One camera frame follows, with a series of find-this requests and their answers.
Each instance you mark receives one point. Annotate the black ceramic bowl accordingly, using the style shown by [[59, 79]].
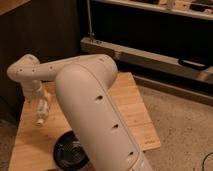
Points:
[[68, 153]]

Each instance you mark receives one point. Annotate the wooden shelf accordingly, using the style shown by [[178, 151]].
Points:
[[176, 7]]

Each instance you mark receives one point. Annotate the wooden table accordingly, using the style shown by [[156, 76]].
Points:
[[33, 148]]

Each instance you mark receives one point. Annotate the black handle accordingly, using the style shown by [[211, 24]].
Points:
[[192, 65]]

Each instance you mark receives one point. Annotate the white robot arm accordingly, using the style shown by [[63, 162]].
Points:
[[82, 89]]

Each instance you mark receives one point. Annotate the metal pole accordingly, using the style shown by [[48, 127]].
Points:
[[91, 33]]

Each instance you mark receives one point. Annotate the wooden beam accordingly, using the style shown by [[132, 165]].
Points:
[[145, 59]]

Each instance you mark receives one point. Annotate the white plastic bottle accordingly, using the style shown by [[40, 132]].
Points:
[[42, 112]]

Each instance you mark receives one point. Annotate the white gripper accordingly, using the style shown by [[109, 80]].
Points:
[[37, 93]]

